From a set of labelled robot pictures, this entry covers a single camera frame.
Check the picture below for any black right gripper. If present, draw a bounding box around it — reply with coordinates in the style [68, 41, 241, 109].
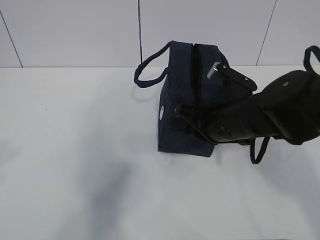
[173, 104, 219, 144]

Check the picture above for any navy blue lunch bag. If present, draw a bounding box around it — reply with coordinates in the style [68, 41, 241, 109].
[134, 40, 251, 159]

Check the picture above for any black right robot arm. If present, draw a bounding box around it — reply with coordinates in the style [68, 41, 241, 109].
[174, 70, 320, 145]

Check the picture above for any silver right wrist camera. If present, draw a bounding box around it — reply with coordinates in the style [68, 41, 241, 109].
[207, 62, 258, 92]

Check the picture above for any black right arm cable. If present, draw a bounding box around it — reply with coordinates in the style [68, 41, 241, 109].
[249, 45, 320, 165]

